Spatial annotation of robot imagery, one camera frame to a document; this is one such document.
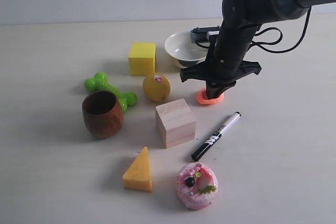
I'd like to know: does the orange-pink round disc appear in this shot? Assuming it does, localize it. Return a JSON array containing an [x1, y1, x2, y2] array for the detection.
[[196, 88, 224, 105]]

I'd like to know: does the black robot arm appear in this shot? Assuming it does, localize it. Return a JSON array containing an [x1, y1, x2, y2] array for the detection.
[[180, 0, 335, 99]]

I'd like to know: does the green bone dog toy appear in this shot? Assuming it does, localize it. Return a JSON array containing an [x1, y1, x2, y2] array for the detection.
[[84, 72, 138, 112]]

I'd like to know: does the white ceramic bowl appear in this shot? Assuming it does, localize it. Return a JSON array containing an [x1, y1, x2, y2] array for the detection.
[[164, 31, 207, 69]]

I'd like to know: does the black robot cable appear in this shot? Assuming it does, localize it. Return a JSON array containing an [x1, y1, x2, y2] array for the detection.
[[240, 0, 313, 54]]

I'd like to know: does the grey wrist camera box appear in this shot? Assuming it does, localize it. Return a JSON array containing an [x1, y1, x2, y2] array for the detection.
[[190, 26, 221, 44]]

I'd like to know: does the yellow lemon with sticker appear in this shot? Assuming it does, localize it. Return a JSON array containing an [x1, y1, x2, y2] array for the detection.
[[142, 73, 171, 102]]

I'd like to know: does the yellow cube block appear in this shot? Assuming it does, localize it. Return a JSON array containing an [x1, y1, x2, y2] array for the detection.
[[128, 42, 156, 76]]

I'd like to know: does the black white marker pen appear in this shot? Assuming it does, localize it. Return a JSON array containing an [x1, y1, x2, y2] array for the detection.
[[191, 111, 241, 162]]

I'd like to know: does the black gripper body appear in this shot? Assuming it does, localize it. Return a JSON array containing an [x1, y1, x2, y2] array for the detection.
[[180, 24, 261, 84]]

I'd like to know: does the pink toy cake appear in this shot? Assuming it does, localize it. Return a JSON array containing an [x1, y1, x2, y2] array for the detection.
[[175, 162, 218, 210]]

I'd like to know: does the yellow cheese wedge toy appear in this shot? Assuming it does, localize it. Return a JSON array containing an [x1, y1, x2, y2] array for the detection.
[[122, 146, 153, 192]]

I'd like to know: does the brown wooden cup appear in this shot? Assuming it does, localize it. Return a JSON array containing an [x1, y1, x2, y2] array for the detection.
[[82, 90, 123, 139]]

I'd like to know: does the light wooden cube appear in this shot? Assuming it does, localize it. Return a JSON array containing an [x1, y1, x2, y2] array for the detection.
[[155, 99, 196, 148]]

